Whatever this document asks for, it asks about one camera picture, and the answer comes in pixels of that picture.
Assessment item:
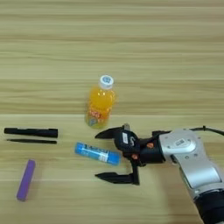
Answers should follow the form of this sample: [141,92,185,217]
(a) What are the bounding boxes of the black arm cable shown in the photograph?
[189,125,224,137]

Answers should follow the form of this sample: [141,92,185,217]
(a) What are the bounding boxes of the thin black stick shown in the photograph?
[6,138,58,144]

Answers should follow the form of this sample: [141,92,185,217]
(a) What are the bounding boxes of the small black box white label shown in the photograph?
[114,129,140,156]

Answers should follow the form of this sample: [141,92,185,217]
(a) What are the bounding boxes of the black marker pen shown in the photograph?
[3,127,59,138]

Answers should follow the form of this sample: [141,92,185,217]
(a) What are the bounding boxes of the blue glue stick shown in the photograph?
[74,141,122,166]

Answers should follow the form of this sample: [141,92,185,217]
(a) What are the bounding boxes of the purple rectangular block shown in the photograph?
[16,158,37,202]

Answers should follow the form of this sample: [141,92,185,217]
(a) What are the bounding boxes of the orange juice bottle white cap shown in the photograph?
[84,74,116,130]

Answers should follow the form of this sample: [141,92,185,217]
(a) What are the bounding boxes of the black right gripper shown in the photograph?
[94,125,171,186]

